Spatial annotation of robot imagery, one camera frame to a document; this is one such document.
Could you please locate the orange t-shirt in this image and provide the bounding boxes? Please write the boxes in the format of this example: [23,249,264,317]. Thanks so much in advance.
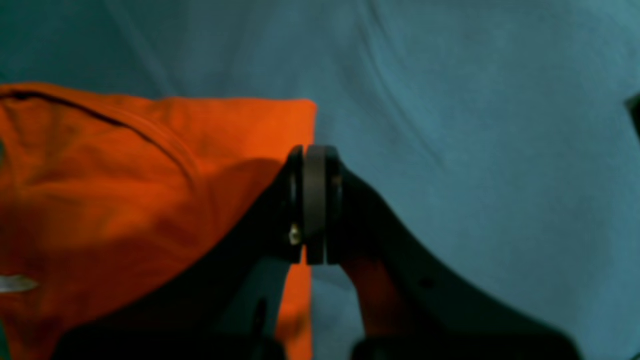
[0,83,316,360]

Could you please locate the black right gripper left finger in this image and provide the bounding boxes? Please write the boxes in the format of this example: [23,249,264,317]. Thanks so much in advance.
[52,146,303,360]

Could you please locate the blue table cloth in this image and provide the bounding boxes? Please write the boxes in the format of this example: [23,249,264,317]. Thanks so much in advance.
[1,0,639,360]

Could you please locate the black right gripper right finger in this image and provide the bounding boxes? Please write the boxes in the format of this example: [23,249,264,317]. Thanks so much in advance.
[304,145,581,360]

